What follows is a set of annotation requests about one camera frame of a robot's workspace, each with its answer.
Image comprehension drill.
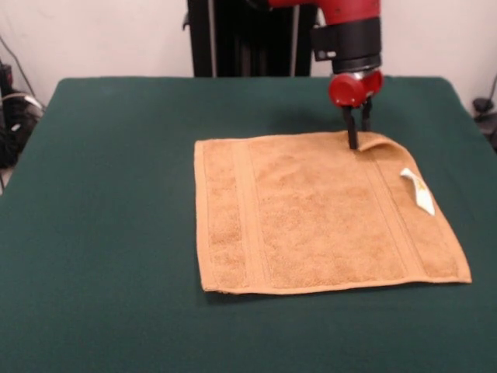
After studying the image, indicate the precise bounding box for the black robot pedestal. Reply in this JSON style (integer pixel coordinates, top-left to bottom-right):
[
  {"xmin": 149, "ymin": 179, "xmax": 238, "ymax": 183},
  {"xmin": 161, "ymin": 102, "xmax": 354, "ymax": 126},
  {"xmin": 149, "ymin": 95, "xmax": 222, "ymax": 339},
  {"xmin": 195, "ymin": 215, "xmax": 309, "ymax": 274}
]
[{"xmin": 182, "ymin": 0, "xmax": 335, "ymax": 78}]

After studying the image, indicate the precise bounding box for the orange terry towel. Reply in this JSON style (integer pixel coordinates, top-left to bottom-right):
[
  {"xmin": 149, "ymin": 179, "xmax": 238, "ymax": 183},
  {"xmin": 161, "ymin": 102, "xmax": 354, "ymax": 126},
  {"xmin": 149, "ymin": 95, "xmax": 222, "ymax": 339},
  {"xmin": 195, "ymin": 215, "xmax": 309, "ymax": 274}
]
[{"xmin": 193, "ymin": 130, "xmax": 474, "ymax": 295}]

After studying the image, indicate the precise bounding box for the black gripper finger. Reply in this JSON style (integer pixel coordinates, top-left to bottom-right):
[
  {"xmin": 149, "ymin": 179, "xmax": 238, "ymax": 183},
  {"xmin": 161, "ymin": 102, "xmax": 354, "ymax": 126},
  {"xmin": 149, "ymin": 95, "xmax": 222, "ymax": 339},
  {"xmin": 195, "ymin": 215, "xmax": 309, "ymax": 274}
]
[
  {"xmin": 341, "ymin": 105, "xmax": 360, "ymax": 152},
  {"xmin": 360, "ymin": 96, "xmax": 374, "ymax": 133}
]

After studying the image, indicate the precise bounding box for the dark green table cloth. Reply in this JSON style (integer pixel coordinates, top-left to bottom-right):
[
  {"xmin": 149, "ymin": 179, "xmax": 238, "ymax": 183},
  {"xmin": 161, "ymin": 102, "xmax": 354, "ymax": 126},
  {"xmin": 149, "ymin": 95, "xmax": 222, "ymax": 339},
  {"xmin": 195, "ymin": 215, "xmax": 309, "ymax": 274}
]
[{"xmin": 0, "ymin": 75, "xmax": 497, "ymax": 373}]

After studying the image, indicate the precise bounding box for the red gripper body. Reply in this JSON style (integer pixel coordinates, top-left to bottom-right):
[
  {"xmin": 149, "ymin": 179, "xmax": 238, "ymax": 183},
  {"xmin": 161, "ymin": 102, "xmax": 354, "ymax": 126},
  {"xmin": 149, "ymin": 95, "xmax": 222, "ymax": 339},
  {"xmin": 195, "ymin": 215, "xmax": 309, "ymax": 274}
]
[{"xmin": 328, "ymin": 69, "xmax": 385, "ymax": 109}]

